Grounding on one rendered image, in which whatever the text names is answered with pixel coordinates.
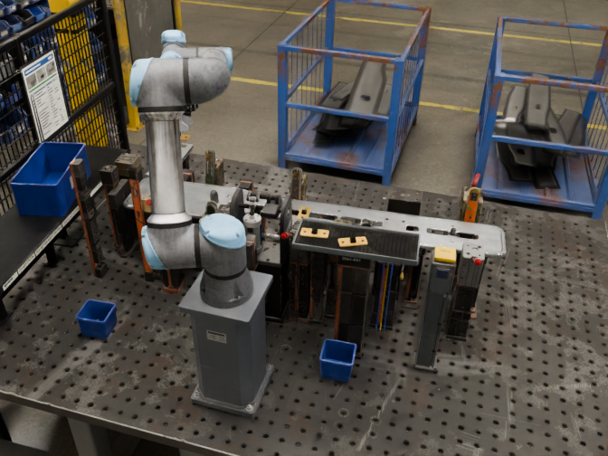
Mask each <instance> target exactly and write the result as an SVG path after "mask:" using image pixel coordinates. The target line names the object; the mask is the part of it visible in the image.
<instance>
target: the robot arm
mask: <svg viewBox="0 0 608 456"><path fill-rule="evenodd" d="M161 36H162V42H161V43H162V47H163V49H162V55H161V57H160V58H150V59H139V60H136V61H135V62H134V64H133V66H132V69H131V73H130V83H129V96H130V103H131V105H132V106H133V107H135V108H136V107H138V115H139V116H140V117H142V118H143V119H144V120H145V126H146V137H147V160H148V172H149V183H150V194H151V206H152V214H151V215H150V216H149V217H148V219H147V225H146V226H144V227H142V230H141V237H142V245H143V250H144V254H145V257H146V260H147V264H148V265H149V266H150V267H151V268H152V269H154V270H169V269H184V268H199V267H204V273H203V277H202V279H201V282H200V295H201V298H202V300H203V301H204V302H205V303H207V304H208V305H210V306H212V307H215V308H219V309H230V308H235V307H238V306H241V305H242V304H244V303H245V302H247V301H248V300H249V299H250V298H251V297H252V294H253V292H254V284H253V279H252V276H251V274H250V273H249V271H248V268H247V262H246V236H245V231H244V227H243V225H242V223H241V222H240V221H239V220H238V219H236V218H235V217H233V216H230V215H228V214H210V215H209V216H206V217H204V218H203V219H202V221H201V222H200V223H194V224H192V216H190V215H189V214H188V213H187V212H186V211H185V191H184V178H183V165H182V151H181V138H180V134H181V135H182V131H187V130H188V126H190V125H193V123H194V122H193V120H192V119H190V118H188V117H187V116H190V117H191V112H192V111H196V109H198V104H201V103H205V102H207V101H210V100H213V99H215V98H217V97H218V96H220V95H222V94H223V93H224V92H225V91H226V90H227V88H228V87H229V84H230V81H231V73H230V71H232V70H233V53H232V49H231V48H229V47H222V46H220V47H207V48H186V40H185V34H184V33H183V32H182V31H179V30H168V31H165V32H163V33H162V35H161ZM189 112H190V113H189Z"/></svg>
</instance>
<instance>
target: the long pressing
mask: <svg viewBox="0 0 608 456"><path fill-rule="evenodd" d="M139 187H140V193H141V198H142V196H143V195H151V194H150V183H149V177H147V178H144V179H143V180H141V181H140V183H139ZM236 189H237V188H234V187H227V186H220V185H207V184H200V183H193V182H186V181H184V191H185V211H186V212H187V213H188V214H189V215H190V216H192V218H196V219H201V217H202V215H203V214H204V212H205V206H206V204H207V202H208V201H210V193H211V191H212V190H216V191H217V193H218V196H219V203H218V204H217V207H219V206H220V204H229V203H230V202H231V200H232V197H233V194H234V192H235V190H236ZM247 193H248V190H245V189H243V203H244V204H248V203H250V201H247V200H246V196H247ZM228 195H229V197H227V196H228ZM266 201H267V199H260V202H259V203H257V202H255V203H254V204H256V205H263V206H264V205H265V203H266ZM123 205H124V207H125V208H128V209H131V210H134V206H133V201H132V195H131V193H130V195H129V196H128V197H127V198H126V200H125V201H124V202H123ZM301 206H307V207H311V210H310V214H324V215H331V216H336V217H337V218H338V219H340V220H341V218H343V217H345V218H351V219H357V220H361V223H362V220H363V219H365V218H368V219H370V220H372V222H379V223H382V222H383V220H384V218H393V219H399V220H405V221H406V222H407V225H406V226H412V227H417V228H418V232H414V231H407V230H406V231H407V232H408V233H419V234H420V235H421V239H420V247H419V248H423V249H430V250H435V246H442V247H450V248H455V249H456V253H461V250H462V245H463V243H464V242H473V243H480V244H483V245H484V255H485V257H488V258H494V259H499V258H503V257H504V256H505V255H506V253H507V251H506V240H505V233H504V231H503V230H502V229H501V228H499V227H498V226H495V225H488V224H481V223H468V222H461V221H454V220H447V219H440V218H433V217H426V216H420V215H412V214H399V213H392V212H386V211H378V210H371V209H365V208H357V207H350V206H344V205H336V204H323V203H316V202H310V201H302V200H296V199H292V206H291V207H292V211H298V212H299V210H300V208H301ZM339 211H340V212H339ZM361 223H354V225H360V226H361ZM452 226H453V227H452ZM451 228H456V235H449V233H450V232H451ZM428 229H432V230H439V231H445V232H447V233H448V235H440V234H433V233H427V230H428ZM458 233H465V234H472V235H477V236H478V239H477V240H473V239H467V238H461V237H457V235H458Z"/></svg>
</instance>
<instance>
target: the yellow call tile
mask: <svg viewBox="0 0 608 456"><path fill-rule="evenodd" d="M434 260H435V261H446V262H452V263H455V260H456V249H455V248H450V247H442V246H435V251H434Z"/></svg>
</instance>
